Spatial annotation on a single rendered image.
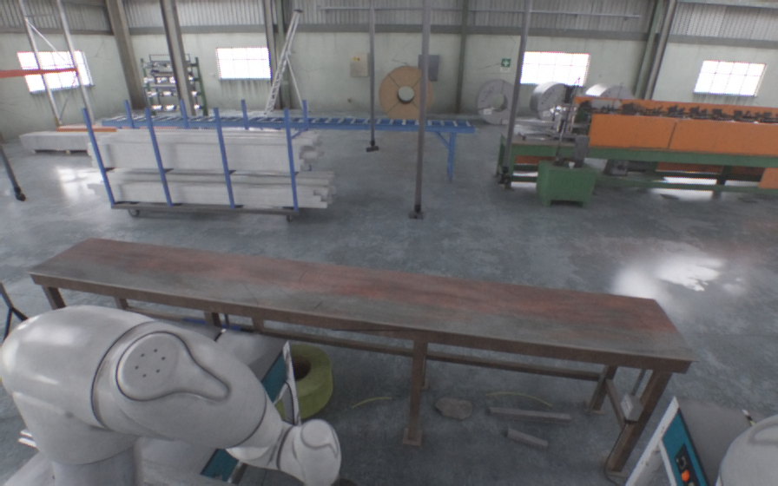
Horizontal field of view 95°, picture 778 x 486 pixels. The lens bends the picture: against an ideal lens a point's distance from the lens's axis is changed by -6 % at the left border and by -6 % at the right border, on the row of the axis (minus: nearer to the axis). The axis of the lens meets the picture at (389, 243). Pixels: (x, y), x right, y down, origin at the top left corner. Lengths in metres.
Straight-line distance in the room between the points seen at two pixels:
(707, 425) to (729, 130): 5.86
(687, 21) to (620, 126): 10.04
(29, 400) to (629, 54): 15.12
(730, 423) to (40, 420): 1.92
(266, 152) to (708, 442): 4.22
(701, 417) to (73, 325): 1.85
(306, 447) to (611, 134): 6.00
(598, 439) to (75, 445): 2.40
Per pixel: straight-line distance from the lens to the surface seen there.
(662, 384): 2.06
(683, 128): 6.90
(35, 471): 1.73
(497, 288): 2.05
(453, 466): 2.26
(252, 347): 1.80
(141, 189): 5.48
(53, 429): 0.59
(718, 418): 1.90
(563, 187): 5.60
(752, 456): 0.55
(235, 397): 0.48
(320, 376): 2.37
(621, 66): 15.06
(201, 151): 4.86
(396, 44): 13.58
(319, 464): 0.96
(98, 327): 0.55
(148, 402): 0.44
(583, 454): 2.50
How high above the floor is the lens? 1.90
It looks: 27 degrees down
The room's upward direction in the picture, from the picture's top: 1 degrees clockwise
